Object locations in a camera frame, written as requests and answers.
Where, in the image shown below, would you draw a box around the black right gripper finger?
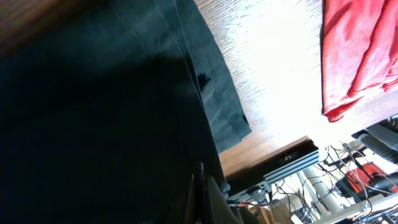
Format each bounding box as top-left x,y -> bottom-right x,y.
186,162 -> 241,224

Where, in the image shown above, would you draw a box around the dark green Nike t-shirt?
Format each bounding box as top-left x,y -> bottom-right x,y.
1,1 -> 250,223

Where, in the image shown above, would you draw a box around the red black device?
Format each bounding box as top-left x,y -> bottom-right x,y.
336,162 -> 397,202

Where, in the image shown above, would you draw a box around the red t-shirt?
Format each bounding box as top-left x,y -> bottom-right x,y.
322,0 -> 397,123

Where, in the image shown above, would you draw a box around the aluminium frame rail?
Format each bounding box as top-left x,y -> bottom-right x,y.
227,149 -> 319,203

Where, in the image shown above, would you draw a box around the tangled floor cables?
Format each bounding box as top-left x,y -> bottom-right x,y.
270,141 -> 398,224

